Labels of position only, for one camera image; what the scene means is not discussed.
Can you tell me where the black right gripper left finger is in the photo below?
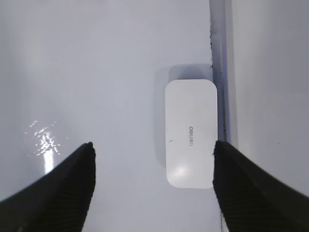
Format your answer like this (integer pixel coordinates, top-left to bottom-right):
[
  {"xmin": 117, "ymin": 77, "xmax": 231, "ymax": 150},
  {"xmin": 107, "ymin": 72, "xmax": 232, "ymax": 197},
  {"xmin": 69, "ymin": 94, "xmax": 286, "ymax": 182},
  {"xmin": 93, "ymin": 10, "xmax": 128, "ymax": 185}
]
[{"xmin": 0, "ymin": 143, "xmax": 96, "ymax": 232}]

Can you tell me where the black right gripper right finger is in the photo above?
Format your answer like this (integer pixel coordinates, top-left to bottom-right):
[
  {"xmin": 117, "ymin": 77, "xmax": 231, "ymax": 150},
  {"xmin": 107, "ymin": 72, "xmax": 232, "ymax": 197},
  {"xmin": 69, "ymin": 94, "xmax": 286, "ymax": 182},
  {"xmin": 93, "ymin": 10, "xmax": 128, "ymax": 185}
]
[{"xmin": 213, "ymin": 141, "xmax": 309, "ymax": 232}]

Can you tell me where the white whiteboard eraser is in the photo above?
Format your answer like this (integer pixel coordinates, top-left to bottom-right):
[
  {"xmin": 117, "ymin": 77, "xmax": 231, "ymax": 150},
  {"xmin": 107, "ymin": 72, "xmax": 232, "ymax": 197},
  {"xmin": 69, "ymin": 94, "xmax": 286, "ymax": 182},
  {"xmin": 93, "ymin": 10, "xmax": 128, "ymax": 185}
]
[{"xmin": 165, "ymin": 79, "xmax": 218, "ymax": 189}]

